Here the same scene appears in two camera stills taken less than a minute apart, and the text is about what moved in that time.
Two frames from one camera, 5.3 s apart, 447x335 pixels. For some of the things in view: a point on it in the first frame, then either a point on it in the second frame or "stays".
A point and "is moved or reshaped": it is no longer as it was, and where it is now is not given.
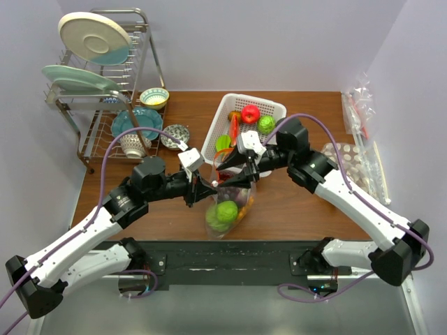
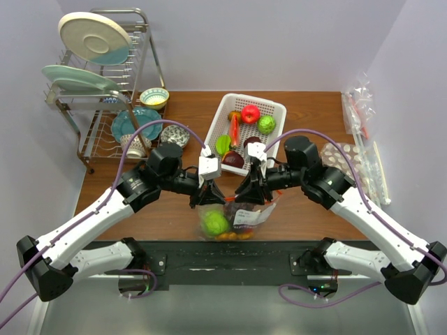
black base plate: [237, 265] stays
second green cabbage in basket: [266, 124] stays
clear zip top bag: [228, 205] is moved or reshaped
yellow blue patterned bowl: [155, 98] stays
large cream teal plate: [95, 38] stays
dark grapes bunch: [227, 193] to [230, 209]
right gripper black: [252, 169] to [248, 192]
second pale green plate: [80, 86] stays
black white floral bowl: [178, 131] stays
